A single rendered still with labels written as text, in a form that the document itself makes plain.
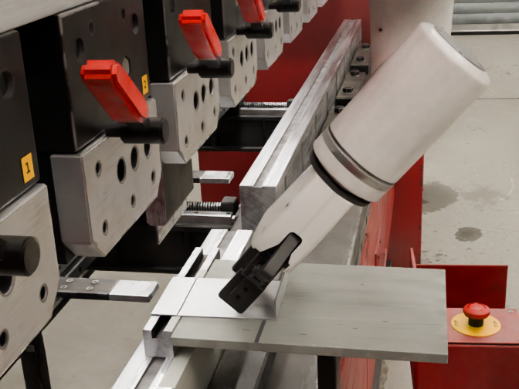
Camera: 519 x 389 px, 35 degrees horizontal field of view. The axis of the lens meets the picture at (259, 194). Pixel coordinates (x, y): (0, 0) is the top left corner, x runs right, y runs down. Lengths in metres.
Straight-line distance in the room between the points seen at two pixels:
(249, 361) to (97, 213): 0.44
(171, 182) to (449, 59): 0.29
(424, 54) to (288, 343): 0.29
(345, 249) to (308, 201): 0.53
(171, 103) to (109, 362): 2.08
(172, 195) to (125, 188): 0.23
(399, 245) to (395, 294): 2.31
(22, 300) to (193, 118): 0.35
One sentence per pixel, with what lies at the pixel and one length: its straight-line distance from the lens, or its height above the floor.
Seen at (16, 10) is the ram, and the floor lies 1.35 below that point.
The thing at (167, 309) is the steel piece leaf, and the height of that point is 1.00.
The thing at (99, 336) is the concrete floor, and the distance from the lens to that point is 2.90.
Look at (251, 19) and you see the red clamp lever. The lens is 0.90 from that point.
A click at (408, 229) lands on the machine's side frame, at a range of 3.16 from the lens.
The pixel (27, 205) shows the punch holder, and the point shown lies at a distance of 0.46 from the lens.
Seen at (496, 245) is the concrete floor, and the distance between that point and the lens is 3.49.
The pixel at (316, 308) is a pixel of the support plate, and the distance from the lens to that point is 0.85.
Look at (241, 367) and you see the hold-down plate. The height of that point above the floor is 0.90.
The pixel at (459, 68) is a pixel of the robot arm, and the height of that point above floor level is 1.25.
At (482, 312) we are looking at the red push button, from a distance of 1.26.
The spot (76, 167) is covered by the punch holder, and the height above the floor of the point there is 1.25.
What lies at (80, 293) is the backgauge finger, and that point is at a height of 1.00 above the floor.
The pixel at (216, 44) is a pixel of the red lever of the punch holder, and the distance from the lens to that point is 0.70.
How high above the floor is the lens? 1.40
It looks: 20 degrees down
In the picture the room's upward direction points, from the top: 3 degrees counter-clockwise
